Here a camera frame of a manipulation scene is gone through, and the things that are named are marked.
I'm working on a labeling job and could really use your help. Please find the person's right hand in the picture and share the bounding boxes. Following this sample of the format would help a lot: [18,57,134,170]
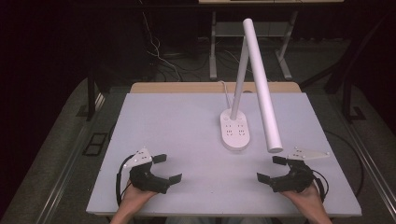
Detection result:
[279,182,324,210]

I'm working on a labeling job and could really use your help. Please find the white desk lamp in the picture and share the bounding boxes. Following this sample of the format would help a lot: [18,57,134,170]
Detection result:
[219,18,285,154]

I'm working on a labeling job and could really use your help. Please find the black slanted stand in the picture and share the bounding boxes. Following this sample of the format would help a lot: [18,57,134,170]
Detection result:
[299,12,396,123]

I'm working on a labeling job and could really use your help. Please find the black rectangular floor frame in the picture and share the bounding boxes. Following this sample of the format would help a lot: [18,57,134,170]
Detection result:
[81,132,109,157]

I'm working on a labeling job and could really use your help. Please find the grey metal table frame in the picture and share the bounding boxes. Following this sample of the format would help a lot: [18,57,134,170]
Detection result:
[208,10,299,81]

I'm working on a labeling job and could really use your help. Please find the person's left hand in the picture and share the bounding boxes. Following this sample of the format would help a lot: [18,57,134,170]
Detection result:
[119,179,159,207]

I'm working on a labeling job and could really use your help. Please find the black floor cable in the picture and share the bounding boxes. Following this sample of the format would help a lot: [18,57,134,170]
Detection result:
[323,130,365,198]

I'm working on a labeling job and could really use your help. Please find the white lamp cable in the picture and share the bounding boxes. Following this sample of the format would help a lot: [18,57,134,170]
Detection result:
[217,80,233,110]

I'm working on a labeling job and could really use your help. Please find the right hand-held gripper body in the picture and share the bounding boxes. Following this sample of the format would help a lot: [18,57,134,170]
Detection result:
[269,147,331,193]

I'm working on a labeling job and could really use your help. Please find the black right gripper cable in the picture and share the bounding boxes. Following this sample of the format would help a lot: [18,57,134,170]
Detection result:
[310,169,330,203]

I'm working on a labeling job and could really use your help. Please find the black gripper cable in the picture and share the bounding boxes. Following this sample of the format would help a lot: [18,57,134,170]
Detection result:
[310,169,330,203]
[115,154,135,207]

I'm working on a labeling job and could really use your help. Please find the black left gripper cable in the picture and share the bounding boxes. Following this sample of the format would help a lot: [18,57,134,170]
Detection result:
[115,154,135,207]

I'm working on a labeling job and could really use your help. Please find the aluminium rail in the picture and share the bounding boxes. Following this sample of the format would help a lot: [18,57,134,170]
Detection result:
[325,99,396,222]
[33,123,92,224]

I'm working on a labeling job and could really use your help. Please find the black metal stand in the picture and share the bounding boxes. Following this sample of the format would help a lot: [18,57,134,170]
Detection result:
[76,69,98,122]

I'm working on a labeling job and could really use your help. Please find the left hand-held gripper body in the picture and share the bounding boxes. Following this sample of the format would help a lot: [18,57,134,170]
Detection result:
[122,147,171,194]

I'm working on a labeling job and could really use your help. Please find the white floor cables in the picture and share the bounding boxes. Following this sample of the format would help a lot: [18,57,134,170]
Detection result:
[138,0,184,82]

